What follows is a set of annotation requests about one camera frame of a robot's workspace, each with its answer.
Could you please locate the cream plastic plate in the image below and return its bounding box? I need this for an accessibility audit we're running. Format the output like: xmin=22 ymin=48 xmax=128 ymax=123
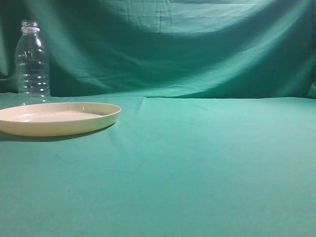
xmin=0 ymin=102 xmax=121 ymax=137

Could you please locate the green cloth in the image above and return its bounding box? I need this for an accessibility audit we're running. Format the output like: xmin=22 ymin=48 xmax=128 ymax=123
xmin=0 ymin=0 xmax=316 ymax=237

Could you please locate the clear plastic bottle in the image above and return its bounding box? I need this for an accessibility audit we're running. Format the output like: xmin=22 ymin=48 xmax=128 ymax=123
xmin=15 ymin=20 xmax=50 ymax=105

